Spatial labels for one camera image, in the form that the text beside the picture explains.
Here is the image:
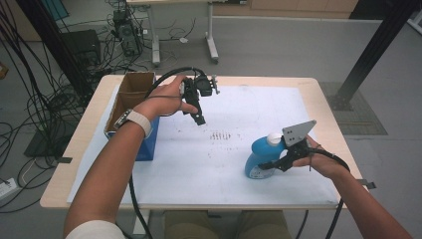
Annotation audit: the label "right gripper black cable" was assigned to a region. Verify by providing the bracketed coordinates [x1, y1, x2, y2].
[307, 147, 351, 239]

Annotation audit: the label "dark floor plate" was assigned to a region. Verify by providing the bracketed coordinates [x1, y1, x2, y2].
[24, 125, 78, 158]

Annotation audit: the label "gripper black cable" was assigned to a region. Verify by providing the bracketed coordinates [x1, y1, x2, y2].
[128, 66, 208, 239]
[307, 147, 351, 239]

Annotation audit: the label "blue spray bottle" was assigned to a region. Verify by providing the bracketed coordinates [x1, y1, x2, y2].
[244, 131, 290, 180]

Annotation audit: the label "person's khaki trousers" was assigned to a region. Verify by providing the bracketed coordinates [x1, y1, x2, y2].
[163, 210, 293, 239]

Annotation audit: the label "computer tower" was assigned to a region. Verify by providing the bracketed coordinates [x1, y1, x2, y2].
[112, 9, 143, 57]

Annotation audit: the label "white desk frame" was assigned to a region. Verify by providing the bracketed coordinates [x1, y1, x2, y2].
[125, 0, 248, 66]

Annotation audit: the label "person's white shirt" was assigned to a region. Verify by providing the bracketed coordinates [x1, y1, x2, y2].
[65, 219, 126, 239]

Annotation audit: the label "white strap wristwatch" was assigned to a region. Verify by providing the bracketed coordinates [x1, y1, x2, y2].
[113, 109, 154, 138]

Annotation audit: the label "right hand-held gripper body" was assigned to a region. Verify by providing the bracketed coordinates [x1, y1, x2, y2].
[280, 119, 317, 172]

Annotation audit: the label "person's left hand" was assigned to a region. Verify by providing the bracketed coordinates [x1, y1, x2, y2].
[133, 74, 199, 119]

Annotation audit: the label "person's right hand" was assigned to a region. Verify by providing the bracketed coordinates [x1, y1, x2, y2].
[293, 135, 349, 180]

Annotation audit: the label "wooden cabinet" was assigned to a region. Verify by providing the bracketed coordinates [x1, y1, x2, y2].
[212, 0, 359, 20]

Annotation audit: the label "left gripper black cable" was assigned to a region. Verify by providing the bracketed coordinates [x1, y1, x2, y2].
[128, 66, 208, 239]

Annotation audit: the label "white table mat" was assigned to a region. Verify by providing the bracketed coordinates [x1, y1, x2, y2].
[66, 85, 339, 205]

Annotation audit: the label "black metal post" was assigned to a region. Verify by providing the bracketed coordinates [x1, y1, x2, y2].
[14, 0, 95, 98]
[327, 0, 421, 112]

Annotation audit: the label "blue cardboard box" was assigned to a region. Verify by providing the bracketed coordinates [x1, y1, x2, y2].
[104, 71, 161, 162]

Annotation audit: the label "black equipment case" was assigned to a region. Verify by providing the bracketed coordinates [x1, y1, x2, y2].
[61, 29, 102, 68]

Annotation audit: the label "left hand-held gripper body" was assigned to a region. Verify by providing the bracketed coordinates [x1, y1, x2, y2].
[179, 73, 221, 116]

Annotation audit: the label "white power strip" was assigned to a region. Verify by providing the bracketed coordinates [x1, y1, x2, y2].
[0, 177, 18, 200]

